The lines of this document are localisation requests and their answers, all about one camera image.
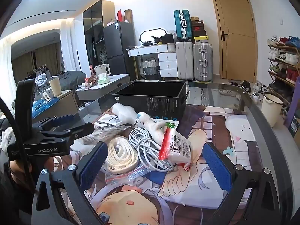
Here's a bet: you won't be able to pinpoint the wooden shoe rack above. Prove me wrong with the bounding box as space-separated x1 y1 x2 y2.
267 36 300 113

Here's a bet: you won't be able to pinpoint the wooden door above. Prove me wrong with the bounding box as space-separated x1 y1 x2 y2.
209 0 258 83

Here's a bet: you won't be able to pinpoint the scattered sneakers group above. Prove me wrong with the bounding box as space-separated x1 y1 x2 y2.
219 80 270 105

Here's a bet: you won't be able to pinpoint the cream fabric strap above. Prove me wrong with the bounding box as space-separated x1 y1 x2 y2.
103 137 139 174

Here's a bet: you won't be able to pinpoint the white woven basket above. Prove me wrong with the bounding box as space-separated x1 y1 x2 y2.
141 58 157 69

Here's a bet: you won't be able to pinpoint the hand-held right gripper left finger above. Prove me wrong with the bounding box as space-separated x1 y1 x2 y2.
31 141 109 225

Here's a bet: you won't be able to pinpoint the brown curtain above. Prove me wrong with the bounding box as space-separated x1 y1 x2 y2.
12 43 64 80

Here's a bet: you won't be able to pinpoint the white electric kettle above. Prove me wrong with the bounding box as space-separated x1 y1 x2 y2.
94 64 111 78

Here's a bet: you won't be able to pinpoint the white curtain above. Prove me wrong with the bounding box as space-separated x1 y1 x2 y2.
60 19 82 72

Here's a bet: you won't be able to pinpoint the white plush toy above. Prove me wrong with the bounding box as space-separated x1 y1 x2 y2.
112 103 173 147

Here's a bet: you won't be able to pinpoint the grey wooden nightstand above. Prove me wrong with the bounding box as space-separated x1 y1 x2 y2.
33 89 80 122

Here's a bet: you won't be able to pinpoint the dark grey bedding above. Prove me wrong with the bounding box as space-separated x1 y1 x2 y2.
35 70 87 92

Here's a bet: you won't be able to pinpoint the black glass cabinet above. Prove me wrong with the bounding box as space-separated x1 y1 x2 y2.
82 0 115 74

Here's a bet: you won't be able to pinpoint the green white packet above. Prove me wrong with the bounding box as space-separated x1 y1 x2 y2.
162 121 180 129

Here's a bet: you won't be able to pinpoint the red snack bags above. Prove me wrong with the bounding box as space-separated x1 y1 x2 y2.
81 74 99 91

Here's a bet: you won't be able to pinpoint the white cable bundle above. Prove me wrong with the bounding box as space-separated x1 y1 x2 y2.
128 127 175 173

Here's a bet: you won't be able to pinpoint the clothes rack with garments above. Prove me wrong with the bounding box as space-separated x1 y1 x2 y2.
27 66 51 78

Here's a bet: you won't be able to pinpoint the white patterned rug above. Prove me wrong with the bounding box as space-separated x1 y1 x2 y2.
187 82 242 106

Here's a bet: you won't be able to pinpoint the dark woven basket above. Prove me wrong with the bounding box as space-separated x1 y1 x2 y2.
142 67 160 80

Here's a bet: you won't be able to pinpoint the cream cup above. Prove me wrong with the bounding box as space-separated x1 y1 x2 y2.
49 76 62 97

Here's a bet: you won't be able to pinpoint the white trash bin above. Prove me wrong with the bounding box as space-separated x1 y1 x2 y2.
261 93 284 127

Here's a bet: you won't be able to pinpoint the blue flat pack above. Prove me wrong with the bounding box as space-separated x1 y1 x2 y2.
32 97 59 112

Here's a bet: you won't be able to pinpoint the silver suitcase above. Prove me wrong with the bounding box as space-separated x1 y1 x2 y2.
193 42 213 82

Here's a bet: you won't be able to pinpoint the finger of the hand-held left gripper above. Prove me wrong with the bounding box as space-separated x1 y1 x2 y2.
35 122 95 146
31 114 75 134

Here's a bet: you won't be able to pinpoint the white printed paper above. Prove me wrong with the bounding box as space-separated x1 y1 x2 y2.
96 114 132 128

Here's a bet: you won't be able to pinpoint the red white packet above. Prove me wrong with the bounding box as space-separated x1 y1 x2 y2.
158 128 191 170

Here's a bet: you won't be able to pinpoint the black fridge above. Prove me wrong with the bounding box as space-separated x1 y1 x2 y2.
103 21 136 80

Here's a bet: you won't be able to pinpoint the teal suitcase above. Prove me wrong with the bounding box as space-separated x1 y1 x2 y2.
173 9 191 41

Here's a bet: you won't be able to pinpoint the black red logo shoe box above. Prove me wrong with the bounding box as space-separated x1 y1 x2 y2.
191 21 205 31

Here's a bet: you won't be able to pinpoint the black cable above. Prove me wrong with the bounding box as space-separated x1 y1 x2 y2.
0 97 35 193

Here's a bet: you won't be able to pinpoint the oval mirror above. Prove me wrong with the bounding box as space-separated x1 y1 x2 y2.
139 27 168 45

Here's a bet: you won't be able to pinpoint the green tissue box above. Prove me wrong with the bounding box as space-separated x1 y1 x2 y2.
97 74 110 85

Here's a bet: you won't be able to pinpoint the purple cardboard box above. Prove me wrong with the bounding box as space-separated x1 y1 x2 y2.
283 76 300 141

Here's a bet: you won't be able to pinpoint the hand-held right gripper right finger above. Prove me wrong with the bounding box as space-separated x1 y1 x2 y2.
203 142 282 225

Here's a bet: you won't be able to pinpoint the black cardboard box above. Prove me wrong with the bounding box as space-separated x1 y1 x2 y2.
112 81 190 120

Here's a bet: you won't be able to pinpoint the person's left forearm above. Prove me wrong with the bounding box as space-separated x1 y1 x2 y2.
0 169 35 225

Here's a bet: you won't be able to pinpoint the clear crinkled plastic bag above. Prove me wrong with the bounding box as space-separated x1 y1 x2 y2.
77 124 132 146

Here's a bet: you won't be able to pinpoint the person's left hand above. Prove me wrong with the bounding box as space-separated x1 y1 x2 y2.
9 160 32 185

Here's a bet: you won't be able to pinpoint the printed cartoon mat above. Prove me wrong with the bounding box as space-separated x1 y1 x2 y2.
54 103 265 225

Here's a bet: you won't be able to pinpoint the white low table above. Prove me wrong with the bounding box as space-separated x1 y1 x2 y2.
76 73 130 100

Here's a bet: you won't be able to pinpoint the tall brown carton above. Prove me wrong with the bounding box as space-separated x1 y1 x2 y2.
124 9 133 24

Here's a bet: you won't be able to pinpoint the rows of colourful sneakers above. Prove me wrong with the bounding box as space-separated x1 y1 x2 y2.
267 36 300 85

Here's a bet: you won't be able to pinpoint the white dressing table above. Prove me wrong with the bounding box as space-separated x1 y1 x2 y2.
127 43 179 79

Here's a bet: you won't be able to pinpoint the clear zip bag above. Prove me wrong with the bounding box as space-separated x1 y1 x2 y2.
105 164 153 185

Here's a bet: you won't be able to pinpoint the white suitcase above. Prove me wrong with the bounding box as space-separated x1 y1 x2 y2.
175 41 194 80

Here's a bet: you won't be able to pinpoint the black bag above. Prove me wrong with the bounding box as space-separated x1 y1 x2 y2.
151 34 175 45

